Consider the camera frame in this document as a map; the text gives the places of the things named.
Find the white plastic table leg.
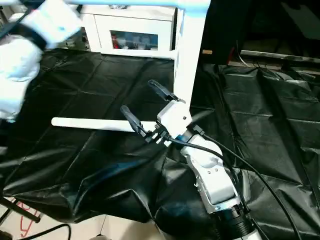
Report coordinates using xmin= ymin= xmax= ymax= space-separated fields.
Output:
xmin=75 ymin=0 xmax=212 ymax=11
xmin=142 ymin=49 xmax=177 ymax=61
xmin=51 ymin=117 xmax=162 ymax=135

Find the white plastic table top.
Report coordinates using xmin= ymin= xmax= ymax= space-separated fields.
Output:
xmin=172 ymin=0 xmax=212 ymax=127

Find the black plastic mat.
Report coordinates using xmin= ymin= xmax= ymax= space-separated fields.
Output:
xmin=0 ymin=47 xmax=320 ymax=240

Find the white glass-door cabinet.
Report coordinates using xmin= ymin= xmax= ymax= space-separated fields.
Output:
xmin=79 ymin=4 xmax=180 ymax=57

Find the silver metal bar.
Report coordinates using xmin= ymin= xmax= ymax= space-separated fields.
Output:
xmin=240 ymin=49 xmax=320 ymax=63

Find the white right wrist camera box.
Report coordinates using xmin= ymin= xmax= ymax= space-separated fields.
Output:
xmin=156 ymin=99 xmax=194 ymax=140

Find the thick black floor cable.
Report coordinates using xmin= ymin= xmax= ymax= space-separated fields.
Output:
xmin=27 ymin=223 xmax=72 ymax=240

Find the black folding table frame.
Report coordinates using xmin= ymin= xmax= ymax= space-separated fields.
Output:
xmin=0 ymin=196 xmax=42 ymax=226

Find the red wire clothes hanger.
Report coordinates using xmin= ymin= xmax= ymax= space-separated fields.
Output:
xmin=18 ymin=199 xmax=42 ymax=239

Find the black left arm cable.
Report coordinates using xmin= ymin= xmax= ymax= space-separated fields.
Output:
xmin=0 ymin=0 xmax=48 ymax=42

